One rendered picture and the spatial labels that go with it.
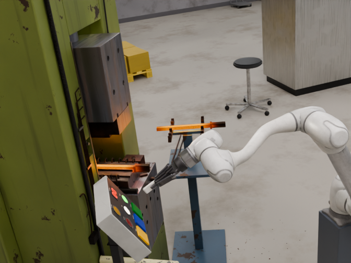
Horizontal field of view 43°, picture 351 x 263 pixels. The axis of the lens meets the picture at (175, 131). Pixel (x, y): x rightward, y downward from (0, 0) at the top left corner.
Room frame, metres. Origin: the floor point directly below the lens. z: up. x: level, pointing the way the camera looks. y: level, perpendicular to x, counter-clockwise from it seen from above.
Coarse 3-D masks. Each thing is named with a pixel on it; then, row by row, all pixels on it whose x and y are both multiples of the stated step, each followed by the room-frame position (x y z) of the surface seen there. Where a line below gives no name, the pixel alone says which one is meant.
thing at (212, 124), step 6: (162, 126) 2.78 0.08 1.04; (168, 126) 2.77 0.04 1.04; (174, 126) 2.75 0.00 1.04; (180, 126) 2.74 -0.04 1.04; (186, 126) 2.73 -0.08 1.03; (192, 126) 2.73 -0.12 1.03; (198, 126) 2.72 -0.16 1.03; (204, 126) 2.72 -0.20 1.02; (210, 126) 2.71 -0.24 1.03; (216, 126) 2.72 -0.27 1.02; (222, 126) 2.71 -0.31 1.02
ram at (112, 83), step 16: (80, 48) 2.17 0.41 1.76; (96, 48) 2.15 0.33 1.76; (112, 48) 2.29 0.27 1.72; (80, 64) 2.18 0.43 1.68; (96, 64) 2.16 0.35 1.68; (112, 64) 2.26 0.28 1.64; (80, 80) 2.18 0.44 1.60; (96, 80) 2.16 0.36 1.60; (112, 80) 2.22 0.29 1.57; (96, 96) 2.16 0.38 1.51; (112, 96) 2.19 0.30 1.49; (128, 96) 2.40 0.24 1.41; (96, 112) 2.17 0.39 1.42; (112, 112) 2.16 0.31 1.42
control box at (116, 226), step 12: (108, 180) 1.86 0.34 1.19; (96, 192) 1.80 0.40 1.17; (108, 192) 1.74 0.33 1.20; (120, 192) 1.87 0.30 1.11; (96, 204) 1.70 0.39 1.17; (108, 204) 1.64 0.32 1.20; (120, 204) 1.74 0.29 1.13; (96, 216) 1.61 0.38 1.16; (108, 216) 1.56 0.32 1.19; (120, 216) 1.62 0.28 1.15; (132, 216) 1.74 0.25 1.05; (108, 228) 1.56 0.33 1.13; (120, 228) 1.57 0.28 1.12; (132, 228) 1.62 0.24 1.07; (120, 240) 1.56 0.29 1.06; (132, 240) 1.57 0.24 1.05; (132, 252) 1.57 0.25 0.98; (144, 252) 1.58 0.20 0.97
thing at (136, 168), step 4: (100, 164) 2.38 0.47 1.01; (104, 164) 2.38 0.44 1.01; (108, 164) 2.37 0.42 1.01; (112, 164) 2.36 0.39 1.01; (136, 164) 2.31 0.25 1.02; (140, 164) 2.30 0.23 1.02; (144, 164) 2.30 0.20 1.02; (148, 164) 2.29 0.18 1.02; (104, 168) 2.35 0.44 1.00; (108, 168) 2.34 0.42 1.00; (112, 168) 2.33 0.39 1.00; (116, 168) 2.33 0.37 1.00; (120, 168) 2.32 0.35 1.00; (124, 168) 2.31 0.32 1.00; (128, 168) 2.31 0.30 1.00; (132, 168) 2.30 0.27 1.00; (136, 168) 2.30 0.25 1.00; (140, 168) 2.30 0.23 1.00; (144, 168) 2.29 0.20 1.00; (148, 168) 2.28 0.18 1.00; (144, 172) 2.28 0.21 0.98; (148, 172) 2.28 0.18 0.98
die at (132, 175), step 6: (96, 162) 2.45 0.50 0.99; (102, 162) 2.44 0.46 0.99; (108, 162) 2.43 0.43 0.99; (114, 162) 2.42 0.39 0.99; (120, 162) 2.41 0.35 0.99; (126, 162) 2.40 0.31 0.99; (102, 168) 2.35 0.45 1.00; (108, 174) 2.28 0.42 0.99; (114, 174) 2.27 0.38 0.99; (120, 174) 2.27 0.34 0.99; (126, 174) 2.26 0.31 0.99; (132, 174) 2.27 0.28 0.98; (138, 174) 2.36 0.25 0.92; (114, 180) 2.22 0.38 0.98; (120, 180) 2.22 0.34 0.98; (126, 180) 2.21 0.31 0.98; (132, 180) 2.26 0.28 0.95; (120, 186) 2.21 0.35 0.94; (126, 186) 2.20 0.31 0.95
